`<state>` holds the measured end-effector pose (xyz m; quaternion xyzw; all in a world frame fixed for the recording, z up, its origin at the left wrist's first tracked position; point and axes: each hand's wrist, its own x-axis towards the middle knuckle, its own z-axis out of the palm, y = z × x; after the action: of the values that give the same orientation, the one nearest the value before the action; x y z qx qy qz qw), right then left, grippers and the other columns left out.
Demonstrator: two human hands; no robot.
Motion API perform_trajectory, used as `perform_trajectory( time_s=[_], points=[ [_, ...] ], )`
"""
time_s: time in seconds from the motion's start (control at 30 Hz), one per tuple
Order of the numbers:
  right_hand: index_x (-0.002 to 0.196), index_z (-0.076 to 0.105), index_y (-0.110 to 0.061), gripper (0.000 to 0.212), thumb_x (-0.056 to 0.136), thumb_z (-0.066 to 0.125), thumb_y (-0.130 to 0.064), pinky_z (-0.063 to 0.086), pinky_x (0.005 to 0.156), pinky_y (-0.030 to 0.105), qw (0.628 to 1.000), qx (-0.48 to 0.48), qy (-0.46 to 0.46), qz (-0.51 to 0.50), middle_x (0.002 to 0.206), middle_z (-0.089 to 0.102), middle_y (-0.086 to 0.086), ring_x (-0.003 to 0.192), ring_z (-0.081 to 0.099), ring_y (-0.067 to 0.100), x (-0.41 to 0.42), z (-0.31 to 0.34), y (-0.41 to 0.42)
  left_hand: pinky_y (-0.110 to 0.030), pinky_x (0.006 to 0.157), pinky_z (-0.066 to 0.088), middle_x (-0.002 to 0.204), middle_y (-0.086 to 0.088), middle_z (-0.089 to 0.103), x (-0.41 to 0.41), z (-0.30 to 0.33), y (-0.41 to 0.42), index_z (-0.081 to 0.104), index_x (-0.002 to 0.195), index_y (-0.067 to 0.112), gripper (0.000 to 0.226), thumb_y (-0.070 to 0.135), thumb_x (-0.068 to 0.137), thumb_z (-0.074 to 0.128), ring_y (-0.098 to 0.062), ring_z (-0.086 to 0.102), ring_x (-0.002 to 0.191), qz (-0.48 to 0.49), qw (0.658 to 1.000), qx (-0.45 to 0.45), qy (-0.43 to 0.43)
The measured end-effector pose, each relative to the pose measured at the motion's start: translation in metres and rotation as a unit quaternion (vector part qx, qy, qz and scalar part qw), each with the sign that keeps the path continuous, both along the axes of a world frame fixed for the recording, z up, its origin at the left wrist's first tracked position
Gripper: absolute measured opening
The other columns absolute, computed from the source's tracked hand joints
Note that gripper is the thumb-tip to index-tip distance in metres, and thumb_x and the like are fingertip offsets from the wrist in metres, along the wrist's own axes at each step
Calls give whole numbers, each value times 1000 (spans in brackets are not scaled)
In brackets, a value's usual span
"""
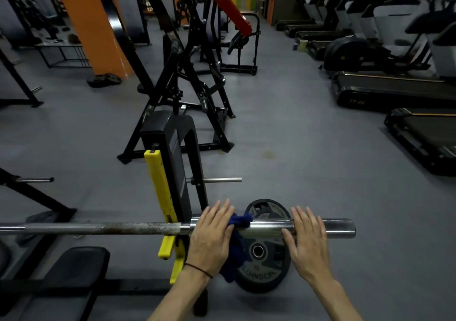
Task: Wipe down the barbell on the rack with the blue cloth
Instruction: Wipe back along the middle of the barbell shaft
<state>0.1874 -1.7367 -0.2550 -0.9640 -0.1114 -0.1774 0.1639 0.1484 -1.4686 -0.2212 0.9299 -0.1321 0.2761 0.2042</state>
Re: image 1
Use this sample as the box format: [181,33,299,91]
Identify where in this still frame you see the person's right hand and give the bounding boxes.
[281,206,335,284]

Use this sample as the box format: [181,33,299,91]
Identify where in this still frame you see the person's left hand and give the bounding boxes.
[185,198,236,279]

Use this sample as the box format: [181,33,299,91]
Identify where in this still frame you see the blue cleaning cloth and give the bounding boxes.
[219,212,254,284]

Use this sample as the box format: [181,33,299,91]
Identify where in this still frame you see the steel barbell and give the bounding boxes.
[0,217,357,239]

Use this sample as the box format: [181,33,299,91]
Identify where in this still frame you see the person's left forearm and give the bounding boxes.
[148,267,213,321]

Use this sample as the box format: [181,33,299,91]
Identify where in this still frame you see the black weight plate white lettering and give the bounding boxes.
[233,237,292,294]

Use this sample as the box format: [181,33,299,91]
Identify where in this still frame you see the large black weight plate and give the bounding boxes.
[245,198,292,222]

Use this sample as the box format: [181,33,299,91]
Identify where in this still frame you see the yellow bar hook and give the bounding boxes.
[144,149,186,286]

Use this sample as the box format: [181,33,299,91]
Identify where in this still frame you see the black bench press rack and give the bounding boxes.
[0,110,243,317]

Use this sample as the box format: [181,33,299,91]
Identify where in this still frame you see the metal spring collar clip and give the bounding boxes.
[73,219,92,240]

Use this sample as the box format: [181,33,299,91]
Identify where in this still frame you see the black padded bench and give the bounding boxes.
[18,246,111,321]

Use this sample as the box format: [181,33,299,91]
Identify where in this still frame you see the black and red lever machine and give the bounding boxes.
[96,0,254,165]

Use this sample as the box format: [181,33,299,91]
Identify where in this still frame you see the grey cloth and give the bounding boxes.
[16,210,59,246]

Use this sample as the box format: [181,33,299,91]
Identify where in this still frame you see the black elliptical trainer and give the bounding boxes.
[319,36,432,74]

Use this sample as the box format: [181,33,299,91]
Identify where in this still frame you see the wide orange pillar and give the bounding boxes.
[58,0,135,79]

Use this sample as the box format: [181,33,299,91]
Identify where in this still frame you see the black plate tree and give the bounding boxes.
[176,0,191,22]

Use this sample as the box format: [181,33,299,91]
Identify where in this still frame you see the grey panel weight machine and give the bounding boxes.
[114,0,151,46]

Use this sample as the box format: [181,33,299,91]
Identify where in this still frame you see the black squat rack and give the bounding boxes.
[0,48,44,108]

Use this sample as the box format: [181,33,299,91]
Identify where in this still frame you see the black hair tie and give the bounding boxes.
[184,263,214,280]

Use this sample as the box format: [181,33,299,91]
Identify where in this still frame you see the black plate-loaded machine frame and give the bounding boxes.
[194,0,261,76]

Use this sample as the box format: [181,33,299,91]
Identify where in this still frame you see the black wire frame table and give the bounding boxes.
[35,43,92,68]

